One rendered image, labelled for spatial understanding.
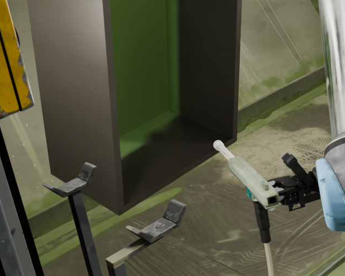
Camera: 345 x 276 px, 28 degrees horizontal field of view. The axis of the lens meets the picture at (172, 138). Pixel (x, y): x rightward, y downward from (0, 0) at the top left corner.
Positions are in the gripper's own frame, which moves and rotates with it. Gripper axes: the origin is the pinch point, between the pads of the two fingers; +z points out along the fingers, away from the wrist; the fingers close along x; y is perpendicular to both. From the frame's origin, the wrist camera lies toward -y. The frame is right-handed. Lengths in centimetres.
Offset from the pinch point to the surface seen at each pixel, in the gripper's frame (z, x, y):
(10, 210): 65, -42, -36
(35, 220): 64, 100, 37
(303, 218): -38, 56, 48
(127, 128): 21, 73, -3
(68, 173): 48, 45, -3
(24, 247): 65, -42, -27
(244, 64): -63, 168, 15
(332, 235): -42, 39, 49
